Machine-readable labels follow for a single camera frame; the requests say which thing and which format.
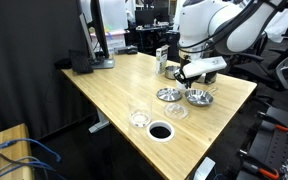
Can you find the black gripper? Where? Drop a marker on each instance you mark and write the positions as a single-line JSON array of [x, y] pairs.
[[190, 79]]

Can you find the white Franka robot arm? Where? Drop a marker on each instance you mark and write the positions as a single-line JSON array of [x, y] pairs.
[[217, 23]]

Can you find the clear glass cup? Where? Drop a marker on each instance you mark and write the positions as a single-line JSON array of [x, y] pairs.
[[140, 116]]

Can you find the small steel bowl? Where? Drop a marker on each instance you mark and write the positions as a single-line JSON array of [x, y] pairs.
[[170, 71]]

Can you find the round steel lid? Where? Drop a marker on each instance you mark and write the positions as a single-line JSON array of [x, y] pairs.
[[169, 94]]

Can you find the white carton box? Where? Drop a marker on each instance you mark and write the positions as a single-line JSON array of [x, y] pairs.
[[161, 60]]

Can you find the clear glass dish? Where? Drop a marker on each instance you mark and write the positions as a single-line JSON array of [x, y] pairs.
[[176, 111]]

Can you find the black computer mouse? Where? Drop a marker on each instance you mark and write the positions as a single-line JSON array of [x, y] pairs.
[[133, 49]]

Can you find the black flat device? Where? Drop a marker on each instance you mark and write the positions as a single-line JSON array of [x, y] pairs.
[[121, 51]]

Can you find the black office chair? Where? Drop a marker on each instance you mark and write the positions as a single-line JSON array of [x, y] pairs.
[[250, 66]]

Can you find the black background monitor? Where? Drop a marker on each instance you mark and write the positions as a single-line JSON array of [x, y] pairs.
[[150, 16]]

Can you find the white printed cardboard box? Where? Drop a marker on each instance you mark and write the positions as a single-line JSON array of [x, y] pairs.
[[116, 41]]

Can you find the pink bin lid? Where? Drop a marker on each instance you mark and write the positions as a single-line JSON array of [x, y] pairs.
[[115, 32]]

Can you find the white box casing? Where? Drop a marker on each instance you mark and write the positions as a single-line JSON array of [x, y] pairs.
[[204, 168]]

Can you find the white desk leg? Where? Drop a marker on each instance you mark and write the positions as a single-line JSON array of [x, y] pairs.
[[100, 121]]

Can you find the black computer monitor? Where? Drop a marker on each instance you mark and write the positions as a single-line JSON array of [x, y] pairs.
[[99, 33]]

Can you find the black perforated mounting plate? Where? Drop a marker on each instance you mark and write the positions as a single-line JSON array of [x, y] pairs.
[[267, 146]]

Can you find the black rounded object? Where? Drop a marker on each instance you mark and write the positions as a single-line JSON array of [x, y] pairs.
[[62, 63]]

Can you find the black curtain divider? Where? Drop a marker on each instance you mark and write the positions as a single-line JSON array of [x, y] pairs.
[[24, 66]]

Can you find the wooden side table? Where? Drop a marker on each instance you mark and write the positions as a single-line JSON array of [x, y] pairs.
[[7, 150]]

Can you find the white wrist camera mount bar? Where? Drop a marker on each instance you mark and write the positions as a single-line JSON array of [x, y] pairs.
[[205, 66]]

